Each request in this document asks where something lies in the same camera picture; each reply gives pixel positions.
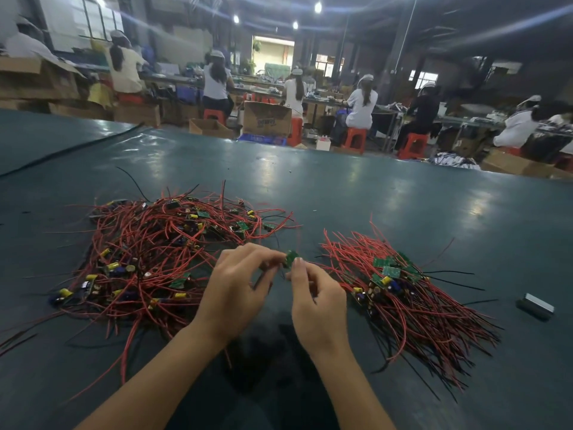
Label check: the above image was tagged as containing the grid window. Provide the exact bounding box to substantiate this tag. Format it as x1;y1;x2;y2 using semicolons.
72;0;127;39

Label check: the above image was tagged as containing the large open cardboard box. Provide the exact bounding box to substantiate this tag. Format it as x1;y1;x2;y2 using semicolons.
0;56;82;101

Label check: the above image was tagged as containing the person's left forearm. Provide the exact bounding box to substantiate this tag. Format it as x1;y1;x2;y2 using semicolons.
76;325;225;430

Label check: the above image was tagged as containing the dark green table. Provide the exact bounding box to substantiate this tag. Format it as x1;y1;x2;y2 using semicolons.
0;110;573;430

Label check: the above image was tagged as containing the blue plastic crate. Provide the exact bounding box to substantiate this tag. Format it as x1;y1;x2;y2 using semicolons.
238;133;290;146

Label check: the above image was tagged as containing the person's left hand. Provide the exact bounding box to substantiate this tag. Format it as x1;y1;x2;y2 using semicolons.
192;243;289;346

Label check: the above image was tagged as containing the yellow sack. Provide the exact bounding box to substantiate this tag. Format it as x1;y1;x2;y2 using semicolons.
88;82;116;108

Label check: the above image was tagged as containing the small black grey block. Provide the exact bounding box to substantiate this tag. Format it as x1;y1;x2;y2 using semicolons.
516;293;556;321

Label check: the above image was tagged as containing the person's right forearm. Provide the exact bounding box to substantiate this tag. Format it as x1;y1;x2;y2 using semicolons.
309;346;397;430

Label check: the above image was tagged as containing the sorted bundle of wired boards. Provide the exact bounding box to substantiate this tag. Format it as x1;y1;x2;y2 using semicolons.
321;223;503;391

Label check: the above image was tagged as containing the pile of red-wired boards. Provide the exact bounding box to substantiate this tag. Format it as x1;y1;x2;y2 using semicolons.
0;179;301;400

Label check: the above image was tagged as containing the person's right hand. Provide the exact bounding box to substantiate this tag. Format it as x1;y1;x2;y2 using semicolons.
286;257;350;359

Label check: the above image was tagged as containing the heap of black white items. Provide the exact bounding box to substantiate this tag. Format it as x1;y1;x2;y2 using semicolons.
432;152;483;170

